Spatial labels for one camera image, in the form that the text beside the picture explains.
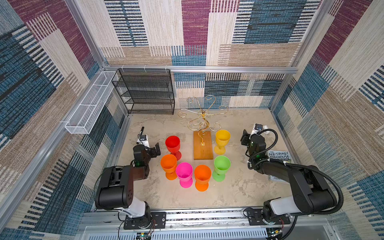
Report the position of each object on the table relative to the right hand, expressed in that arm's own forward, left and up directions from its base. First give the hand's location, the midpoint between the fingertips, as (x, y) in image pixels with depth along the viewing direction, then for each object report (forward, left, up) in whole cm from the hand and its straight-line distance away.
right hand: (249, 132), depth 90 cm
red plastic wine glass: (-6, +45, 0) cm, 46 cm away
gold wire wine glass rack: (0, +27, +2) cm, 27 cm away
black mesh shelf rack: (+37, +67, +4) cm, 76 cm away
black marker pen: (+14, +69, -12) cm, 72 cm away
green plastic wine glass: (-17, +18, -5) cm, 25 cm away
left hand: (-1, +60, -5) cm, 60 cm away
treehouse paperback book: (-10, -19, -11) cm, 25 cm away
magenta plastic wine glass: (-21, +39, -3) cm, 44 cm away
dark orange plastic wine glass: (-23, +29, -4) cm, 37 cm away
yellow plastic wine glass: (-2, +16, -3) cm, 16 cm away
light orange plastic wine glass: (-18, +46, -1) cm, 50 cm away
